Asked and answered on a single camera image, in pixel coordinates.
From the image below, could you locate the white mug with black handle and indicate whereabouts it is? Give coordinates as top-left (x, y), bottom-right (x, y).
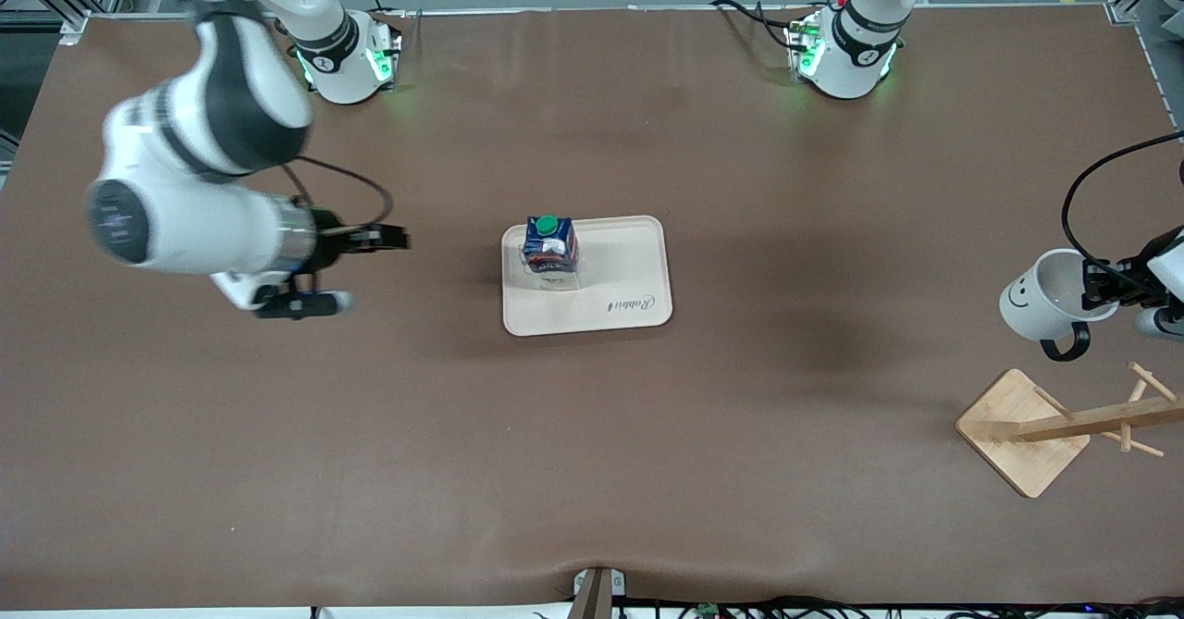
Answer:
top-left (999, 249), bottom-right (1121, 363)

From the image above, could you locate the blue milk carton green cap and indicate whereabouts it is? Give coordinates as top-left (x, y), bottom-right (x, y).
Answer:
top-left (522, 215), bottom-right (582, 276)

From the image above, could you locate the wooden mug rack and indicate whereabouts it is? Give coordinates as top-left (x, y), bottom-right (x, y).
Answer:
top-left (956, 362), bottom-right (1184, 500)

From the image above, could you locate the cream tray with rabbit print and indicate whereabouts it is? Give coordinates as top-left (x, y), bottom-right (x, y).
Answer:
top-left (501, 216), bottom-right (674, 338)

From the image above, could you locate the black right arm wrist cable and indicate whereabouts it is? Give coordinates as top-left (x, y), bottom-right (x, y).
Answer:
top-left (282, 156), bottom-right (395, 233)

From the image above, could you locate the black arm wrist cable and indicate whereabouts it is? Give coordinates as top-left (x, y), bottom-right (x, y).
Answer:
top-left (282, 156), bottom-right (395, 233)
top-left (1061, 130), bottom-right (1184, 273)

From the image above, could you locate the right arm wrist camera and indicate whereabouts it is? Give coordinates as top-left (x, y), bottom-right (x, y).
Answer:
top-left (254, 290), bottom-right (355, 321)

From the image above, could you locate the black left arm wrist cable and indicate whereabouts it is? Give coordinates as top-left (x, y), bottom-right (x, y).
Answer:
top-left (1061, 130), bottom-right (1184, 273)

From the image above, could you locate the metal table edge bracket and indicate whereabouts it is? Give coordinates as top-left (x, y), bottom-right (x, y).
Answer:
top-left (573, 567), bottom-right (627, 619)

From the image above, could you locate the black left arm base cable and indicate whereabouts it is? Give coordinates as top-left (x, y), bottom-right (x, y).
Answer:
top-left (710, 0), bottom-right (808, 52)

